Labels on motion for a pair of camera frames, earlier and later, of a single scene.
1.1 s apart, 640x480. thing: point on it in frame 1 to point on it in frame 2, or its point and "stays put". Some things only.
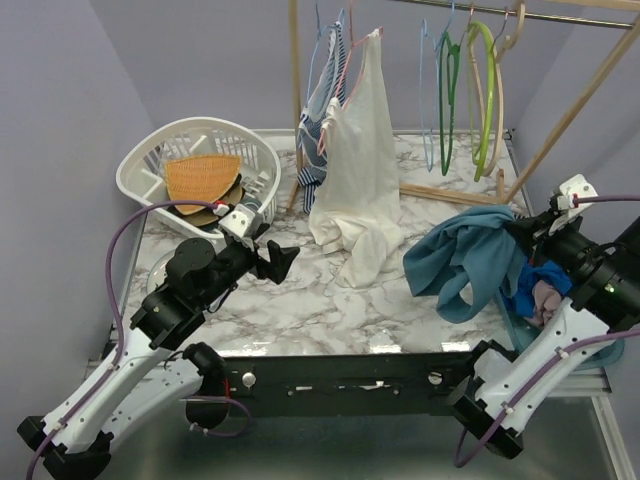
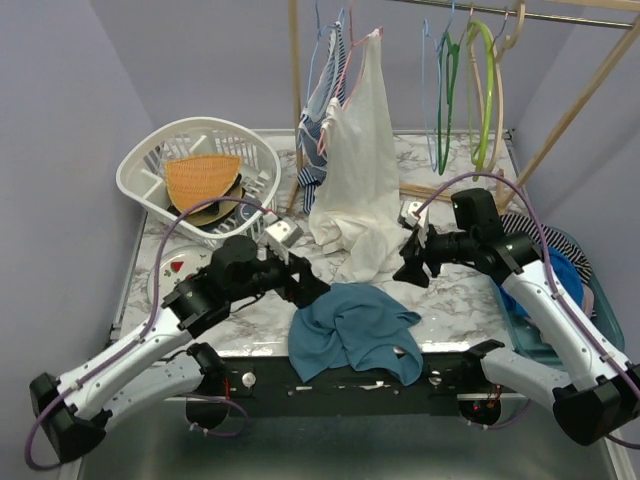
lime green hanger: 492,53 stays put
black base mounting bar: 355,385 stays put
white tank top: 358,203 stays put
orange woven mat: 205,178 stays put
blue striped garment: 327,81 stays put
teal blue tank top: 476,252 to 355,326
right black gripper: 534,229 to 412,249
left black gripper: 280,261 to 308,289
